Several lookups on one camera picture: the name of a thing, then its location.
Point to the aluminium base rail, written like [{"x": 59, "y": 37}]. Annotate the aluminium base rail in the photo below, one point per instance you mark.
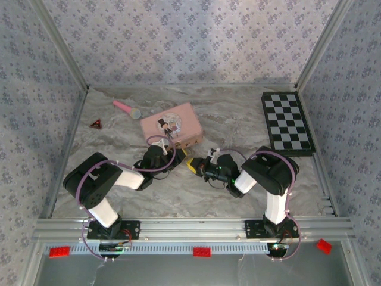
[{"x": 190, "y": 228}]

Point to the pink tin case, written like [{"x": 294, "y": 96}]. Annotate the pink tin case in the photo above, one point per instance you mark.
[{"x": 169, "y": 125}]

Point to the red black triangle toy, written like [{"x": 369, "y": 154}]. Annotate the red black triangle toy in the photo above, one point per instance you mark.
[{"x": 96, "y": 124}]

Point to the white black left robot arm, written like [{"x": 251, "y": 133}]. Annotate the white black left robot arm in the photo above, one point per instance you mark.
[{"x": 89, "y": 184}]

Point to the aluminium frame post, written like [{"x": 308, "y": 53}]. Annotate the aluminium frame post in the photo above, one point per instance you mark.
[
  {"x": 59, "y": 44},
  {"x": 324, "y": 41}
]

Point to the red toy brick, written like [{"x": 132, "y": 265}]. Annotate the red toy brick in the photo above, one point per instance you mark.
[
  {"x": 324, "y": 246},
  {"x": 60, "y": 252},
  {"x": 201, "y": 251}
]

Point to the pink toy microphone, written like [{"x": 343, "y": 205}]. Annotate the pink toy microphone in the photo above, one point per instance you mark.
[{"x": 128, "y": 109}]

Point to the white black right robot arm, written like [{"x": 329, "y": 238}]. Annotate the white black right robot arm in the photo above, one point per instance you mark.
[{"x": 276, "y": 208}]

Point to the black grey chessboard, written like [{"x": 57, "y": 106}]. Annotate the black grey chessboard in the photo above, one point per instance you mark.
[{"x": 287, "y": 123}]

